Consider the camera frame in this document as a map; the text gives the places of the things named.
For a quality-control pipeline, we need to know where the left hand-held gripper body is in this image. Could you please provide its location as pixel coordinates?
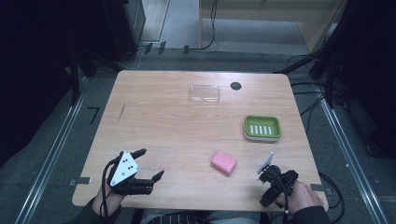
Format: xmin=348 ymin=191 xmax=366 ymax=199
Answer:
xmin=106 ymin=150 xmax=155 ymax=197

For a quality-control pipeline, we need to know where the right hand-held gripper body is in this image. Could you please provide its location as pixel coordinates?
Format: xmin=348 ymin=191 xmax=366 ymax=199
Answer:
xmin=257 ymin=151 xmax=300 ymax=199

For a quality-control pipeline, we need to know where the person's right hand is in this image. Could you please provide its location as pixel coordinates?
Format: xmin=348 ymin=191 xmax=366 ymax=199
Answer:
xmin=275 ymin=180 xmax=325 ymax=215

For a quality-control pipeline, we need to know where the person's left hand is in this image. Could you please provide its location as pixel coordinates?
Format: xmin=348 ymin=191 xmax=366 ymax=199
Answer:
xmin=92 ymin=181 xmax=124 ymax=218

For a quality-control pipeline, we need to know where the pink soap bar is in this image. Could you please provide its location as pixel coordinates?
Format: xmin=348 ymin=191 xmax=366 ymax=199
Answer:
xmin=210 ymin=150 xmax=238 ymax=177

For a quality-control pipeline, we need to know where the green soap dish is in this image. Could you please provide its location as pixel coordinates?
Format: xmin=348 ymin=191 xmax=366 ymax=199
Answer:
xmin=242 ymin=115 xmax=283 ymax=144

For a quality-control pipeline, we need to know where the clear plastic lid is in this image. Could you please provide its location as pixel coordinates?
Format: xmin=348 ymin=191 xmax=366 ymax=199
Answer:
xmin=188 ymin=84 xmax=221 ymax=106

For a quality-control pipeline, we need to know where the black cabinet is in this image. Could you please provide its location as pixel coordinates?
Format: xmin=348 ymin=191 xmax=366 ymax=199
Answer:
xmin=102 ymin=0 xmax=147 ymax=62

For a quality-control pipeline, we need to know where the dark curtain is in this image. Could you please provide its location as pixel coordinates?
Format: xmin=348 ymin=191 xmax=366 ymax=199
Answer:
xmin=323 ymin=0 xmax=396 ymax=160
xmin=0 ymin=0 xmax=110 ymax=166

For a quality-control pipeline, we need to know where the light wooden cabinet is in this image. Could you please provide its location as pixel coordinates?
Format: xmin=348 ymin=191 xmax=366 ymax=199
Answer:
xmin=198 ymin=0 xmax=348 ymax=54

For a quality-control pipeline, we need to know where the right hand-held gripper cable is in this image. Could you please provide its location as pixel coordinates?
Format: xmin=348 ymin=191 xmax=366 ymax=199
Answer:
xmin=269 ymin=172 xmax=291 ymax=224

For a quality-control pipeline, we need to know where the hand-held gripper cable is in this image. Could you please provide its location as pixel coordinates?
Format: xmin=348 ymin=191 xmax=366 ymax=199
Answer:
xmin=269 ymin=172 xmax=291 ymax=224
xmin=99 ymin=158 xmax=120 ymax=218

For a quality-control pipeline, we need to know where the left hand-held gripper cable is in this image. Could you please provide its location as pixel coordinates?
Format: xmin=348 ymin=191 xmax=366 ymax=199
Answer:
xmin=99 ymin=158 xmax=120 ymax=218

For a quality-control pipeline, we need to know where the metal table bracket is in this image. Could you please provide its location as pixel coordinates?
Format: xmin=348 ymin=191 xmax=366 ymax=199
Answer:
xmin=68 ymin=175 xmax=93 ymax=188
xmin=309 ymin=183 xmax=334 ymax=196

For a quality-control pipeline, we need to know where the black floor cable loop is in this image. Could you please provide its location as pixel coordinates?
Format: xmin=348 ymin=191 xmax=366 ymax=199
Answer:
xmin=318 ymin=171 xmax=346 ymax=224

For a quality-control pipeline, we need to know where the metal floor rail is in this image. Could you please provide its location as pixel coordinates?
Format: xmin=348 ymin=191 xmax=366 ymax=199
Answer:
xmin=318 ymin=96 xmax=390 ymax=224
xmin=14 ymin=77 xmax=90 ymax=224

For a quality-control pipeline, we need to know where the black floor cables bundle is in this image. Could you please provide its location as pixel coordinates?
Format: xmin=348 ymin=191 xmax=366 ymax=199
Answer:
xmin=286 ymin=54 xmax=331 ymax=134

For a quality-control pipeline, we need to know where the white floor cable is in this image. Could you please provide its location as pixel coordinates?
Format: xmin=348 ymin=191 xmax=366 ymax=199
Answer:
xmin=120 ymin=46 xmax=148 ymax=71

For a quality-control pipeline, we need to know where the black hanging cable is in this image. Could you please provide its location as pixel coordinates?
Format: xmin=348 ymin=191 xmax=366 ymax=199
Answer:
xmin=188 ymin=0 xmax=219 ymax=52

